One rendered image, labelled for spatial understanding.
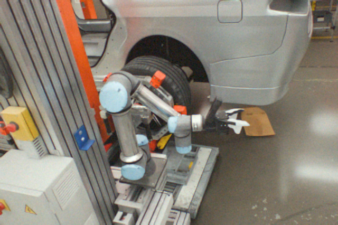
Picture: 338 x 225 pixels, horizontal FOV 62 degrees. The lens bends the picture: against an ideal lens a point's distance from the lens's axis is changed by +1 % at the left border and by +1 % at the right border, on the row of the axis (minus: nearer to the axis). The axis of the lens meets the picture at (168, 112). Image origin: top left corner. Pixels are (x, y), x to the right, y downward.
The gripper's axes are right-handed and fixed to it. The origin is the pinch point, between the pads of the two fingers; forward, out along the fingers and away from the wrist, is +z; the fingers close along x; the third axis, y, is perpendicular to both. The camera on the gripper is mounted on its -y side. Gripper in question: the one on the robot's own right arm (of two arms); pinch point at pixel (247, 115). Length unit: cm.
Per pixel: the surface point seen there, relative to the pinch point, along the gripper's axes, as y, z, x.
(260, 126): 100, 43, -175
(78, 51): -21, -105, -80
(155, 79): 1, -51, -70
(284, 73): 11, 41, -88
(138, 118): 28, -66, -65
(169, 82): 7, -42, -77
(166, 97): 16, -45, -71
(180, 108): 26, -36, -73
